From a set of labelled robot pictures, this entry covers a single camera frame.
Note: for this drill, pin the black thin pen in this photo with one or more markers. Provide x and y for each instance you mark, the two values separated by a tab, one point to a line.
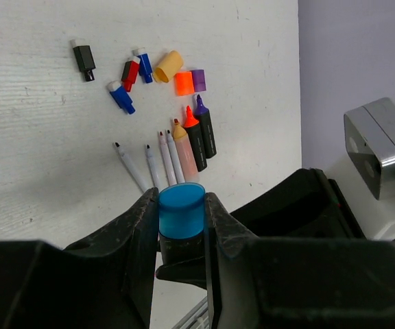
131	167

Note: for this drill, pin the aluminium table frame rail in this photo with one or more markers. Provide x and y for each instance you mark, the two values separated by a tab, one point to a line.
196	318

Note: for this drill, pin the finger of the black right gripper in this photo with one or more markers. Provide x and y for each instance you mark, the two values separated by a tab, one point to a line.
307	204

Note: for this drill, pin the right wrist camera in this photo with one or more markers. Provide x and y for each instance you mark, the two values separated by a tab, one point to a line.
370	144

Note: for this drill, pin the purple highlighter cap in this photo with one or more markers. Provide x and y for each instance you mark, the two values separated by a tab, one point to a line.
199	80

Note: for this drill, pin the blue cap thin pen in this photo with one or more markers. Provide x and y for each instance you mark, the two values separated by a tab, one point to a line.
175	158

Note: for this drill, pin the blue black highlighter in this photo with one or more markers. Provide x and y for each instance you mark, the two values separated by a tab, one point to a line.
179	250

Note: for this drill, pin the pale orange highlighter cap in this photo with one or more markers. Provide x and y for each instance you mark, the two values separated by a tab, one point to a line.
168	67

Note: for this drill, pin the red cap thin pen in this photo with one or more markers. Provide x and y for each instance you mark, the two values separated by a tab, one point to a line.
171	176

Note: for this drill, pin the orange black highlighter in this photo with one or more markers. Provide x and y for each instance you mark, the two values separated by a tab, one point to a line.
192	127

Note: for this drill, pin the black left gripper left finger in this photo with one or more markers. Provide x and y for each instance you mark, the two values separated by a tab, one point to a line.
104	280

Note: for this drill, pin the pale orange yellow highlighter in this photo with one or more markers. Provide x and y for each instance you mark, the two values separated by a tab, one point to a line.
185	153

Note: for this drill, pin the blue highlighter cap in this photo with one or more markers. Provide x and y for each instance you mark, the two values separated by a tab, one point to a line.
181	211

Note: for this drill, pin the purple black highlighter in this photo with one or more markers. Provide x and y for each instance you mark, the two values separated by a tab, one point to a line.
202	114

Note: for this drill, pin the black pen cap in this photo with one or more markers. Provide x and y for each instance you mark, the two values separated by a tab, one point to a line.
84	59

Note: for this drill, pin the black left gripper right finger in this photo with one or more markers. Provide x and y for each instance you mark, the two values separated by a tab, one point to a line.
276	282

